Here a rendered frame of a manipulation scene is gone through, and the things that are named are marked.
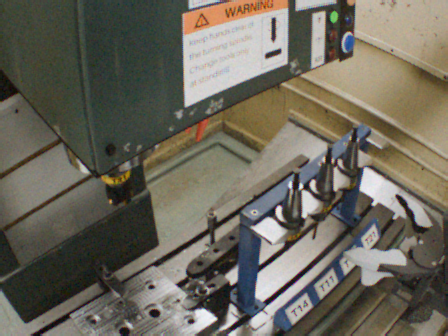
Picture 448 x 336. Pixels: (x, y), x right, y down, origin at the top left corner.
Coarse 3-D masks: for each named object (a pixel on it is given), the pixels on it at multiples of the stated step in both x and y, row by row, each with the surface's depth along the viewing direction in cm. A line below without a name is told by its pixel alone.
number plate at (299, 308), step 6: (306, 294) 104; (300, 300) 103; (306, 300) 104; (294, 306) 102; (300, 306) 103; (306, 306) 104; (312, 306) 105; (288, 312) 101; (294, 312) 102; (300, 312) 103; (306, 312) 104; (294, 318) 101
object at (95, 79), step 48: (0, 0) 48; (48, 0) 33; (96, 0) 31; (144, 0) 34; (288, 0) 48; (336, 0) 55; (0, 48) 58; (48, 48) 37; (96, 48) 33; (144, 48) 37; (288, 48) 52; (336, 48) 60; (48, 96) 43; (96, 96) 36; (144, 96) 40; (240, 96) 50; (96, 144) 39; (144, 144) 43
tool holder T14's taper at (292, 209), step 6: (288, 186) 85; (300, 186) 85; (288, 192) 85; (294, 192) 84; (300, 192) 85; (288, 198) 86; (294, 198) 85; (300, 198) 86; (288, 204) 86; (294, 204) 86; (300, 204) 86; (282, 210) 88; (288, 210) 87; (294, 210) 86; (300, 210) 87; (282, 216) 88; (288, 216) 87; (294, 216) 87; (300, 216) 88
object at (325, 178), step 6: (324, 156) 92; (324, 162) 90; (330, 162) 90; (324, 168) 91; (330, 168) 91; (318, 174) 93; (324, 174) 91; (330, 174) 91; (318, 180) 93; (324, 180) 92; (330, 180) 92; (318, 186) 94; (324, 186) 93; (330, 186) 93; (324, 192) 93
